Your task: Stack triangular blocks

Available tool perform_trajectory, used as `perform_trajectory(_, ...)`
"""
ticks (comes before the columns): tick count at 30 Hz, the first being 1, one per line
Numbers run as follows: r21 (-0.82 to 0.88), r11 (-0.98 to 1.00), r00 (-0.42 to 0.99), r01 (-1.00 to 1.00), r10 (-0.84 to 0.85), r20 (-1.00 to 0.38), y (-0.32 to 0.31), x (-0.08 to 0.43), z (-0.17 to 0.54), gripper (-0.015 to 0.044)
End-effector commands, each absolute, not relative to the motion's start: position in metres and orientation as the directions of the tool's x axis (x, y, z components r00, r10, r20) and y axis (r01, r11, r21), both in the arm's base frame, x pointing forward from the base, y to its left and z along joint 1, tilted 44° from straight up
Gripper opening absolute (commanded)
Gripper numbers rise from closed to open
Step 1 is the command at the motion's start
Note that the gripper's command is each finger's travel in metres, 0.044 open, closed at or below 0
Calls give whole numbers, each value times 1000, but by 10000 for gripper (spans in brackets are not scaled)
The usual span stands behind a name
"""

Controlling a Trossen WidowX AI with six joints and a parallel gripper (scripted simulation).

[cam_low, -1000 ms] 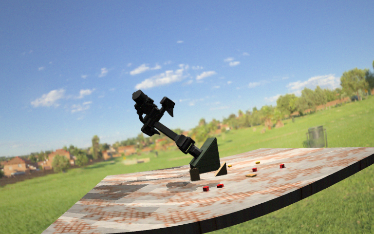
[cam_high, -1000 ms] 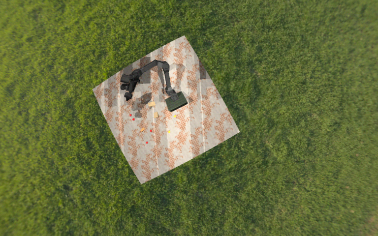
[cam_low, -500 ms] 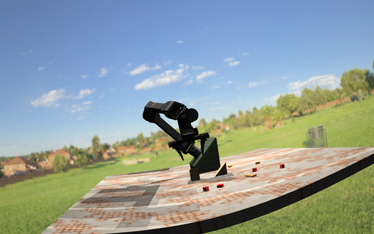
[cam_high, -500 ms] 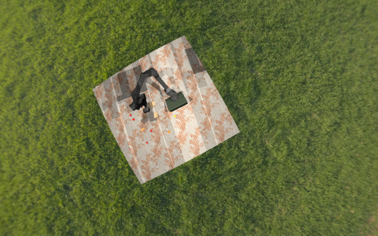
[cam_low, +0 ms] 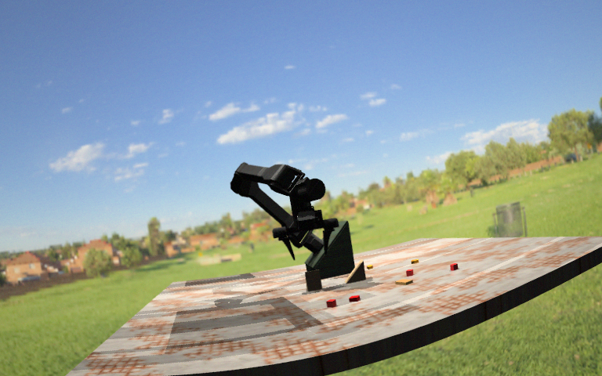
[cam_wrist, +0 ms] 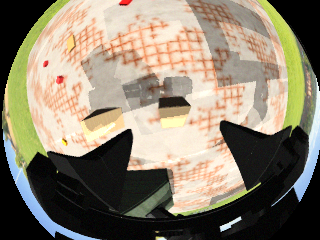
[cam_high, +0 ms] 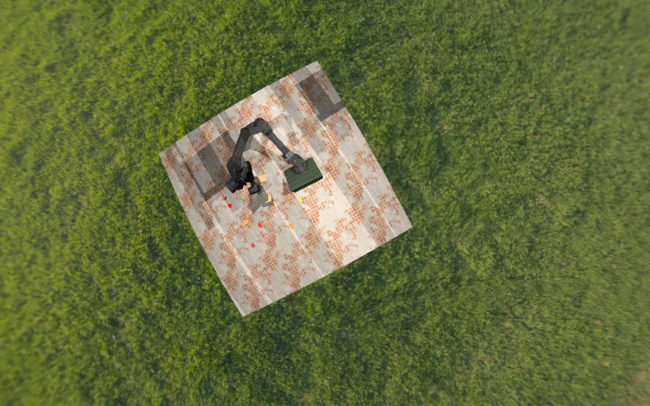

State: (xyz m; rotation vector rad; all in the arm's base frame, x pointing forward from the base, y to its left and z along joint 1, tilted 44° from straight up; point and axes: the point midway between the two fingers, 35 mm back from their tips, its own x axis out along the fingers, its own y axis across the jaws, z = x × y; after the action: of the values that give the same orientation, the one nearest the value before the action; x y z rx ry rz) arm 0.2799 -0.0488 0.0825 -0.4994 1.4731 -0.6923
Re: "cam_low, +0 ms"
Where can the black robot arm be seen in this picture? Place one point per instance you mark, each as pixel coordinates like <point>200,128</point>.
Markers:
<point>279,178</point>

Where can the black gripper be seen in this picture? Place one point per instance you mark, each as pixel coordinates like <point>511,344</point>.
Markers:
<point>281,232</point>

